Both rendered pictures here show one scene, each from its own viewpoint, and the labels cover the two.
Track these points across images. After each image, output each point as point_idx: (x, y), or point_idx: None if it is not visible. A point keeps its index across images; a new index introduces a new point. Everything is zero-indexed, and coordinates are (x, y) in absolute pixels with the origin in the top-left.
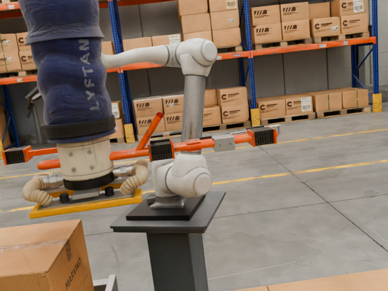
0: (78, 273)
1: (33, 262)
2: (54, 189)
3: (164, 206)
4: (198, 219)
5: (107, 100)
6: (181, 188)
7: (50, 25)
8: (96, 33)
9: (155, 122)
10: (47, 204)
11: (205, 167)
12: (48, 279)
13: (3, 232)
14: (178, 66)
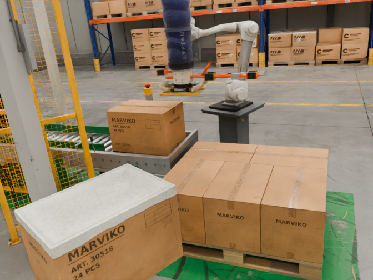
0: (177, 121)
1: (160, 111)
2: (170, 86)
3: (227, 104)
4: (240, 112)
5: (190, 54)
6: (232, 95)
7: (171, 26)
8: (187, 29)
9: (208, 64)
10: (166, 91)
11: (245, 87)
12: (163, 116)
13: (154, 101)
14: None
